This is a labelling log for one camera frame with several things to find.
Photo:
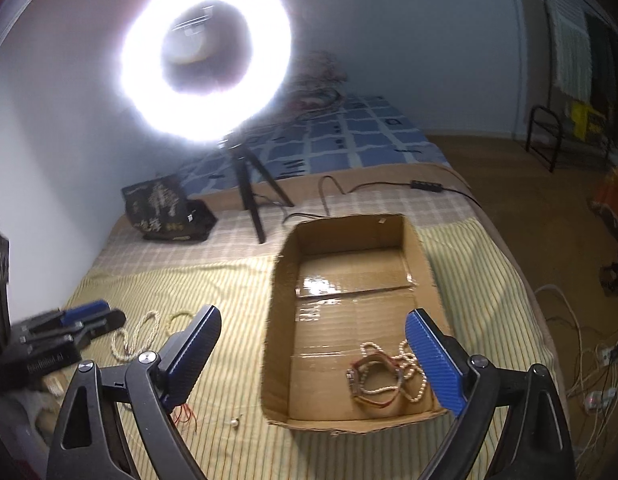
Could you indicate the cardboard box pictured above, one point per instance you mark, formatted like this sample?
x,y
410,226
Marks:
x,y
339,310

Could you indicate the yellow striped cloth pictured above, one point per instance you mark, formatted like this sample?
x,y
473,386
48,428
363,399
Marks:
x,y
214,285

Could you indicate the black printed bag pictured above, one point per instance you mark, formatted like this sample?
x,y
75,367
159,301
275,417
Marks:
x,y
159,210

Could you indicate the blue grid bedsheet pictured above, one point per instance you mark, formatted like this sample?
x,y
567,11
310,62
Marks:
x,y
339,145

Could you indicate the phone clamp holder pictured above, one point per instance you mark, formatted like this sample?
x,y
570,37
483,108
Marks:
x,y
189,35

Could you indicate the white power strip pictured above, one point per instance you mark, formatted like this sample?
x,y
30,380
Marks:
x,y
611,352
599,400

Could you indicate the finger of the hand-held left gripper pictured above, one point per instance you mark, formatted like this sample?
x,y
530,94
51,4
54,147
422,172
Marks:
x,y
101,325
86,310

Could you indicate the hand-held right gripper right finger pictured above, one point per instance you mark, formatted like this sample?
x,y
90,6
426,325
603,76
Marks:
x,y
434,360

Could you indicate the black metal rack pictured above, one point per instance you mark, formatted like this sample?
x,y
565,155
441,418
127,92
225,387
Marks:
x,y
544,130

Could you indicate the folded floral quilt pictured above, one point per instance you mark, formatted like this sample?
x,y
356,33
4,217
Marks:
x,y
319,85

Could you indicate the black tripod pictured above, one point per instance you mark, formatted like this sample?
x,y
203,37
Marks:
x,y
249,185

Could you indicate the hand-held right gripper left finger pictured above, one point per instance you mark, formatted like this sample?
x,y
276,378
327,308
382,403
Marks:
x,y
189,360

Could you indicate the yellow packet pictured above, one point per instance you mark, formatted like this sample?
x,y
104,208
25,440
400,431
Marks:
x,y
586,120

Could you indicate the small pearl earring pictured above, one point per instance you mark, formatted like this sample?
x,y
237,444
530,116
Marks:
x,y
235,422

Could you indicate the beige checkered blanket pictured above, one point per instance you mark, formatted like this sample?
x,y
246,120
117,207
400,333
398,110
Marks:
x,y
229,240

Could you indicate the orange box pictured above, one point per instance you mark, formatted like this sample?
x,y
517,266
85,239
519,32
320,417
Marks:
x,y
614,200

